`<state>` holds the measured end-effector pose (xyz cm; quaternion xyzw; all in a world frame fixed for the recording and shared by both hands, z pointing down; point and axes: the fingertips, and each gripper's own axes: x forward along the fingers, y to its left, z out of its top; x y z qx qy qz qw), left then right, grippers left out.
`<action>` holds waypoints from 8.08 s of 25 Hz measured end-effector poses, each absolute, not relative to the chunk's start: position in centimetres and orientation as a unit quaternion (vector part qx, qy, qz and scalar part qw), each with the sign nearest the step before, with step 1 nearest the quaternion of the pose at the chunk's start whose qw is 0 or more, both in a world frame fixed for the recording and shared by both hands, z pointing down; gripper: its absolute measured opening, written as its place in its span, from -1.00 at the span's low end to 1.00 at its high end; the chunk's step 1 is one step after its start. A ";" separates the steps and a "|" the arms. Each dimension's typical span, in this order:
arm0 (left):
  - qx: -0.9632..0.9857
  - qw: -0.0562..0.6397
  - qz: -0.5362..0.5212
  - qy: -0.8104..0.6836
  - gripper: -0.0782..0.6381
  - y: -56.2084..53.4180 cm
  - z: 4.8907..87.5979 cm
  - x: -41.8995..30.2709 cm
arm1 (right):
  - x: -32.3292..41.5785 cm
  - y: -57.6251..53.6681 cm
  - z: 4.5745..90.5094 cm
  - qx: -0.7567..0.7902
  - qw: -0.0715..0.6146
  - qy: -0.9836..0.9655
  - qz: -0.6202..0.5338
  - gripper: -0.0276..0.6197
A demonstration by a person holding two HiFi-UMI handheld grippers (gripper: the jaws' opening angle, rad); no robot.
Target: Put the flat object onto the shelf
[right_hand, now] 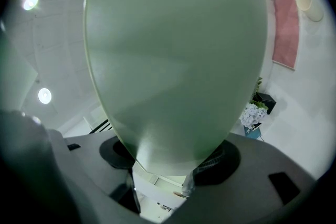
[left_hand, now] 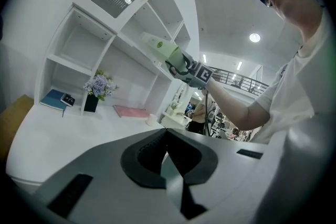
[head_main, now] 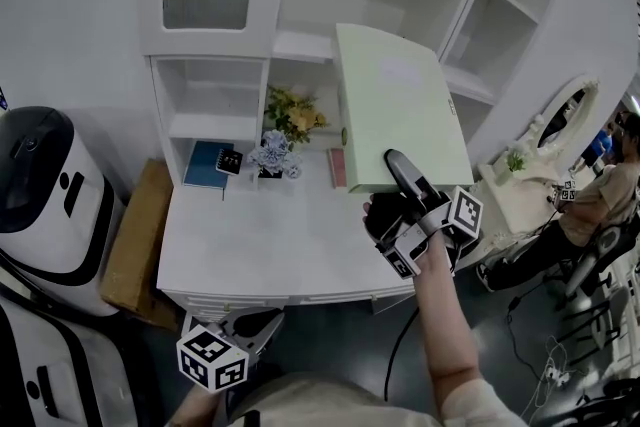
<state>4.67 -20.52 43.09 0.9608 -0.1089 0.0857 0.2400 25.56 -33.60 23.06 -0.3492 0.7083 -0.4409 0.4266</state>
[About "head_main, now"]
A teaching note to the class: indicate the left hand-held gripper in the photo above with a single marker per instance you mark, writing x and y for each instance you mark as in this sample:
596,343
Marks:
212,360

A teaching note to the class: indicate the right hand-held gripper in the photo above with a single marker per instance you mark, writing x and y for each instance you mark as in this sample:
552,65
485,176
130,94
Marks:
465,212

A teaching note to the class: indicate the light green folder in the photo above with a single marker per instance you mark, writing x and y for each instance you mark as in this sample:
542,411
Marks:
400,115

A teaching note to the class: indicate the white shelf cabinet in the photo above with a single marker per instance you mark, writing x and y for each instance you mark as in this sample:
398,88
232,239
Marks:
300,47

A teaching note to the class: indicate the person's right forearm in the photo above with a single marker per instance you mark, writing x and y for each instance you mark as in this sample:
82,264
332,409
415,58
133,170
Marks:
447,315

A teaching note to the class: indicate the person's left forearm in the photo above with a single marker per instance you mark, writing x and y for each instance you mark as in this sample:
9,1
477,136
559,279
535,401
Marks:
195,407

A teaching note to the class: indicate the white desk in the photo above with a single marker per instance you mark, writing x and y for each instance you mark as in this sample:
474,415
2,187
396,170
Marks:
250,240

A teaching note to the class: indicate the person's right hand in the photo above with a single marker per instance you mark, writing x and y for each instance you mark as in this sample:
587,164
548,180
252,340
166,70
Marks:
385,215

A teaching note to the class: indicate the pink notebook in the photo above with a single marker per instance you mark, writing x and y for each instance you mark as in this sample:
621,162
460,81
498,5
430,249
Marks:
338,167

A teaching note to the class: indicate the small potted plant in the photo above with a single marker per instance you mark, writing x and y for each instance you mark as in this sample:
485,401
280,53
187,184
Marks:
515,160

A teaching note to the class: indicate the white vanity table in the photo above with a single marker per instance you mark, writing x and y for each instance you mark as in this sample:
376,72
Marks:
515,205

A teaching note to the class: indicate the yellow flower bouquet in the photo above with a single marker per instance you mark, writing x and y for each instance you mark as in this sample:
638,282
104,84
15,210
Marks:
295,112

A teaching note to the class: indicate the blue flower bouquet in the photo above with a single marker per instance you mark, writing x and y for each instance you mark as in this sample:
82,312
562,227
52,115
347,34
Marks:
275,152

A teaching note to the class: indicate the black vase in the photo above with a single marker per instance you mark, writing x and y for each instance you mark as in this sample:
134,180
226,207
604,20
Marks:
270,173

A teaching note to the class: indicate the brown cardboard box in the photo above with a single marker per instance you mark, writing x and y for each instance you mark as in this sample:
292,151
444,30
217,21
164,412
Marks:
135,240

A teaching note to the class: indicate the black spiral notepad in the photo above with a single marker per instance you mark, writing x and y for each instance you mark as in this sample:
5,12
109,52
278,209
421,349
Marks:
230,161

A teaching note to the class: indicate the blue notebook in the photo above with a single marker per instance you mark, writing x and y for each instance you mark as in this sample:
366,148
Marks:
202,165

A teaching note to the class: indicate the oval vanity mirror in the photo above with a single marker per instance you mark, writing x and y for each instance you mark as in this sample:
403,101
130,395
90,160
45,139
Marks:
565,110

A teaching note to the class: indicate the white black robot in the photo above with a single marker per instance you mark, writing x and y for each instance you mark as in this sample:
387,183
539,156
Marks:
55,365
45,205

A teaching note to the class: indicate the black office chair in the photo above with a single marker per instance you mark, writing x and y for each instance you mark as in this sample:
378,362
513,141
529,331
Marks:
605,250

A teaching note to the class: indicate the white power strip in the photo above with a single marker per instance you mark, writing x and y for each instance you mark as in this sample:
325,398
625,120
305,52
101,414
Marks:
557,375

